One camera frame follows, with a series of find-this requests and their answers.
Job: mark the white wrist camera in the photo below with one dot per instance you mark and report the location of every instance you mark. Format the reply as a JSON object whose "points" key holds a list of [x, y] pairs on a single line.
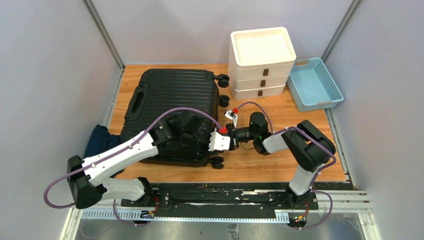
{"points": [[232, 115], [218, 142]]}

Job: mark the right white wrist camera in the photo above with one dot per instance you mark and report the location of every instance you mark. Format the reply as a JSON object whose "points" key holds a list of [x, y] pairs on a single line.
{"points": [[232, 115]]}

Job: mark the white three-drawer storage unit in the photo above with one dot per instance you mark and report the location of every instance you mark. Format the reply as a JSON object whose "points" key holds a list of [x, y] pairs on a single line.
{"points": [[259, 62]]}

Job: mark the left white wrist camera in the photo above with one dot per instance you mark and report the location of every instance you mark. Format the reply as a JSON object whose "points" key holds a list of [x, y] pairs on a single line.
{"points": [[218, 142]]}

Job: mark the right aluminium frame post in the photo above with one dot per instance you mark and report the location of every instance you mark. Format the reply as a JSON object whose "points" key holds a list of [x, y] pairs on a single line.
{"points": [[346, 19]]}

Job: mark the dark blue cloth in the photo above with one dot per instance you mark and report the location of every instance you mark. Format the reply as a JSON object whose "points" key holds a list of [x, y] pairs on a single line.
{"points": [[101, 141]]}

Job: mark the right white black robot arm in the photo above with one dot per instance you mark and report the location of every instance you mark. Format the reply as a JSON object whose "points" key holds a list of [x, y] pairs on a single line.
{"points": [[311, 149]]}

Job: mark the light blue plastic basket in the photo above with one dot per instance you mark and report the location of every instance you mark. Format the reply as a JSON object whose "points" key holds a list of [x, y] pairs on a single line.
{"points": [[312, 86]]}

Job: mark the left aluminium frame post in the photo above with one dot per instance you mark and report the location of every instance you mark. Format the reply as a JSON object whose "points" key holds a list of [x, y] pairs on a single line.
{"points": [[96, 18]]}

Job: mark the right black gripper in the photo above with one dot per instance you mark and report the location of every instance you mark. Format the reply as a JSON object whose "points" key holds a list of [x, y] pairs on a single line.
{"points": [[233, 135]]}

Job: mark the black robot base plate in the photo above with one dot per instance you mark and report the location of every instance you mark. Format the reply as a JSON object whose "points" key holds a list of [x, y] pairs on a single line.
{"points": [[222, 200]]}

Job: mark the aluminium frame post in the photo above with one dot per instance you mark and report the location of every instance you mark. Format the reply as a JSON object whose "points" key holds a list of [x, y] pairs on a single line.
{"points": [[96, 18], [346, 19]]}

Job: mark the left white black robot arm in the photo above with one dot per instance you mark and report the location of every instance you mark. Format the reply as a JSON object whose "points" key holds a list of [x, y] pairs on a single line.
{"points": [[90, 179]]}

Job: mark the black ribbed hard-shell suitcase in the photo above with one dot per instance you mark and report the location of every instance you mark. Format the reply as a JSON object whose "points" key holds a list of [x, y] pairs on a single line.
{"points": [[160, 90]]}

